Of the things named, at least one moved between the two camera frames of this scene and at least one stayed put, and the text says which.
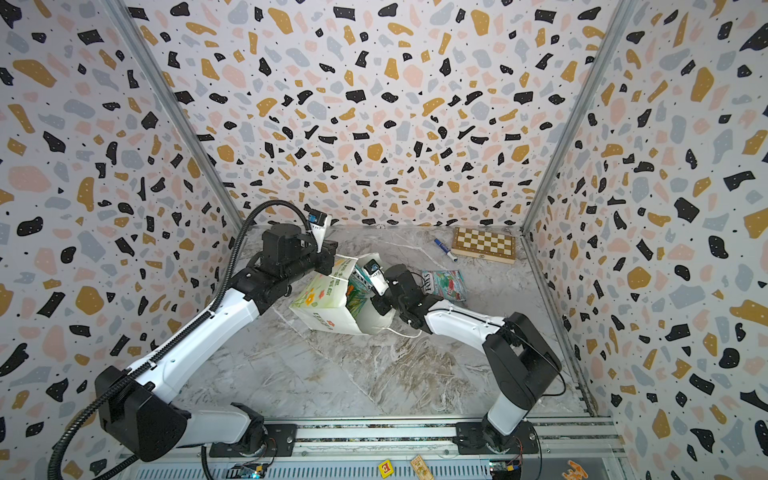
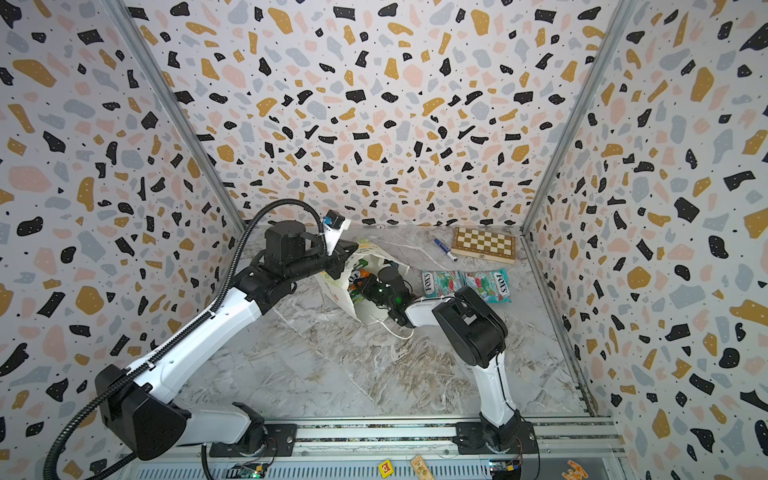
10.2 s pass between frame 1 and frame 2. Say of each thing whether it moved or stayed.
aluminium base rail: stayed
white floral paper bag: moved
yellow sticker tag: stayed
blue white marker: stayed
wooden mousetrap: stayed
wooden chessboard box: stayed
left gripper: stayed
